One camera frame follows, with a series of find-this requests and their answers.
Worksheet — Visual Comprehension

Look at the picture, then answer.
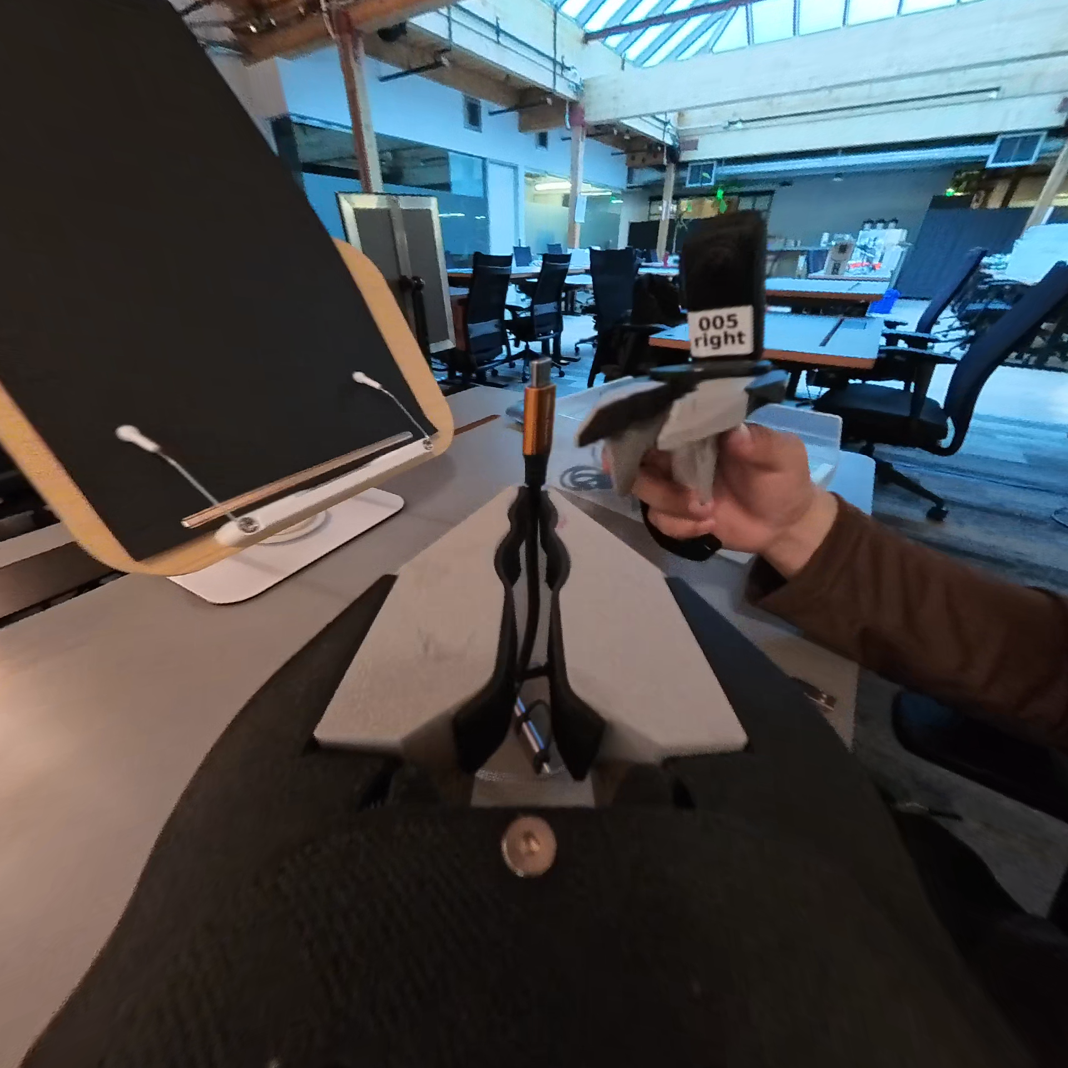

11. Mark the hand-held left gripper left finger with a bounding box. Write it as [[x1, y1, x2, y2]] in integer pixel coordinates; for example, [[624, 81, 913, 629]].
[[314, 486, 525, 773]]

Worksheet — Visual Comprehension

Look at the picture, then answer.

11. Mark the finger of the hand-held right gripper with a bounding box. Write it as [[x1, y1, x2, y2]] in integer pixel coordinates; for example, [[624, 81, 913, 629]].
[[699, 386, 749, 443], [657, 392, 710, 453]]

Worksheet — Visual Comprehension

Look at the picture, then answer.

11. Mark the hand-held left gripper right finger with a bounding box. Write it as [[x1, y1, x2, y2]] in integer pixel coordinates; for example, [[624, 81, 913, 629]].
[[542, 488, 749, 781]]

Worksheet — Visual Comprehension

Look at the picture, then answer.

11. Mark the clear plastic bin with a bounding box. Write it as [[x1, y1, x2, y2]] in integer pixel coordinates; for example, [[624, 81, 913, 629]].
[[555, 386, 846, 506]]

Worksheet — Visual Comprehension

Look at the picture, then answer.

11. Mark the black cable orange plug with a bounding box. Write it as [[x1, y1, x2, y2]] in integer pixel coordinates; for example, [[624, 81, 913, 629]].
[[499, 357, 562, 779]]

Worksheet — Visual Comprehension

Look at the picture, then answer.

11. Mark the person's right forearm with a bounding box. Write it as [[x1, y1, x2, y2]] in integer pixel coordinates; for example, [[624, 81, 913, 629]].
[[745, 492, 1068, 748]]

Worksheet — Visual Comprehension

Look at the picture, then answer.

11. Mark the person's right hand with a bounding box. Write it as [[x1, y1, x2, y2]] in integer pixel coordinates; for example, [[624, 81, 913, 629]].
[[632, 421, 839, 579]]

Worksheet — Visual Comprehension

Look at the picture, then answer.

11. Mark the grey office desk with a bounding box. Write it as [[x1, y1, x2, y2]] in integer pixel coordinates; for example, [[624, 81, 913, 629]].
[[649, 310, 887, 374]]

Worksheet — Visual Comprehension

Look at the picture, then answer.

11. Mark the black office chair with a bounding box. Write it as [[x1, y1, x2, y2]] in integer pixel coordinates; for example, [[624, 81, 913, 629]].
[[454, 250, 516, 390], [507, 252, 573, 362], [584, 246, 642, 389]]

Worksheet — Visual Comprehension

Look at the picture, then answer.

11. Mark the blue office chair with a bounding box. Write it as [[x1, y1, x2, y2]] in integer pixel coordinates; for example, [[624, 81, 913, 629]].
[[813, 261, 1068, 522], [883, 246, 990, 352]]

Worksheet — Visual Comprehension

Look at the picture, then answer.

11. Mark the black tripod stand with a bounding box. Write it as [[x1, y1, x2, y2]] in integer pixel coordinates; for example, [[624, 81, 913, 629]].
[[399, 271, 435, 364]]

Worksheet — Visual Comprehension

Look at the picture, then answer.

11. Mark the grey partition panel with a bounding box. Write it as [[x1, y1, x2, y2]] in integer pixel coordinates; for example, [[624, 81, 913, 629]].
[[336, 192, 457, 355]]

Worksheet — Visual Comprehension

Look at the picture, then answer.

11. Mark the metal page holder wire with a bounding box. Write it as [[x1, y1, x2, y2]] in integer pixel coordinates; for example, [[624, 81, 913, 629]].
[[350, 370, 437, 453], [114, 424, 258, 537]]

